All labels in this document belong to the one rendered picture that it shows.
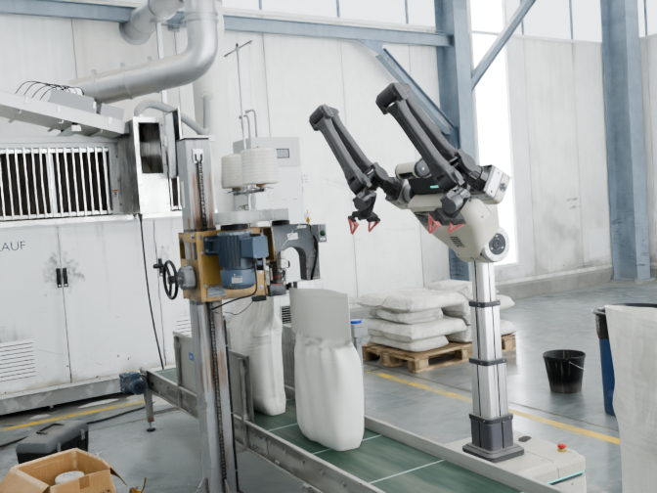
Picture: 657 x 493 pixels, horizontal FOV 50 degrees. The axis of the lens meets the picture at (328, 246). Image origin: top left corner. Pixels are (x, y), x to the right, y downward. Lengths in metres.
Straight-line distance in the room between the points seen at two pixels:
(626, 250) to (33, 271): 8.58
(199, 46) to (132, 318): 2.21
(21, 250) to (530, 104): 7.13
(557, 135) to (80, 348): 7.36
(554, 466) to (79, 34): 5.78
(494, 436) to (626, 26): 8.90
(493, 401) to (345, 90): 5.78
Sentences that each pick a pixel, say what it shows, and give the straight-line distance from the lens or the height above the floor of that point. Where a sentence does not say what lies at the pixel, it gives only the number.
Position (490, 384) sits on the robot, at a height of 0.59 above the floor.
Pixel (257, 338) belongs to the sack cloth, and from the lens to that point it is 3.63.
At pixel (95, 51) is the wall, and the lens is 7.41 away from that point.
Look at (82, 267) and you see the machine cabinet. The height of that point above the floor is 1.08.
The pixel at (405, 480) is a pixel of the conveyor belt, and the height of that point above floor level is 0.38.
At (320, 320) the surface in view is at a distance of 3.05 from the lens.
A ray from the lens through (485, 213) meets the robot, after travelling 2.97.
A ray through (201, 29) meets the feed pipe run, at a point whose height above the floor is 2.83.
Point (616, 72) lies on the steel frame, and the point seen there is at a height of 3.12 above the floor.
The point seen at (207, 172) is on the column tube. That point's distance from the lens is 3.28.
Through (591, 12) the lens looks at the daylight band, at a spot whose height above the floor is 4.03.
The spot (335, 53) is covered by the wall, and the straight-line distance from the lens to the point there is 8.51.
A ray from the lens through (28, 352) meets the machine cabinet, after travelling 5.82.
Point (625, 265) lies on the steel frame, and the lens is 11.63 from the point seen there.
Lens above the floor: 1.40
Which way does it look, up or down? 3 degrees down
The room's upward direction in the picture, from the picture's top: 4 degrees counter-clockwise
